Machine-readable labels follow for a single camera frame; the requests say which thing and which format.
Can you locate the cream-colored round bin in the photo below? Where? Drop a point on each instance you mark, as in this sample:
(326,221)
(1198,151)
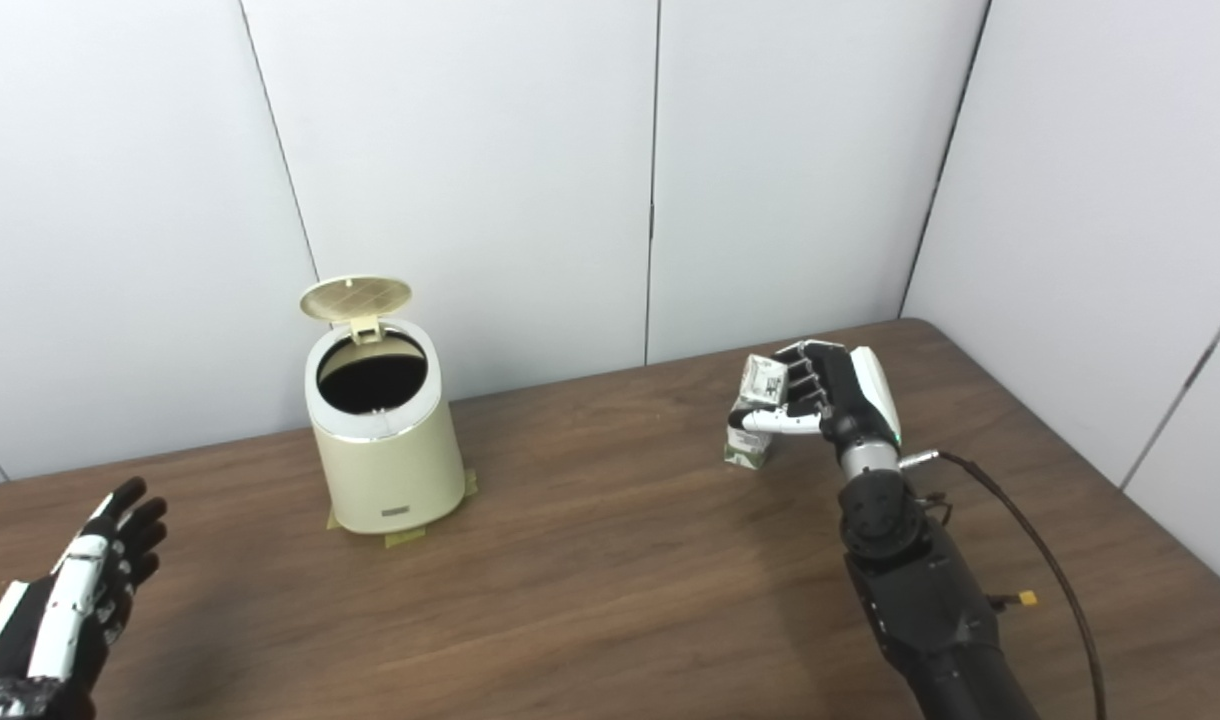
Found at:
(390,470)

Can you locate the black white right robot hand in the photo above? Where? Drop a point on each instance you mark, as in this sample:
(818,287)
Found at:
(855,395)

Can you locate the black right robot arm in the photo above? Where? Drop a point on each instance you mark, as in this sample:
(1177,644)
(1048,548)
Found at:
(920,600)

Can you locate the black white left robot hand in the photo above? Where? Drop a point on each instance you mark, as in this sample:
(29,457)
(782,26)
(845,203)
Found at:
(70,600)

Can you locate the cream round bin lid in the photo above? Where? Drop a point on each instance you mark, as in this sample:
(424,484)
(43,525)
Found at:
(355,296)

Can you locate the white green milk carton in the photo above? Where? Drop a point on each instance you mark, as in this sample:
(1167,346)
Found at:
(750,448)

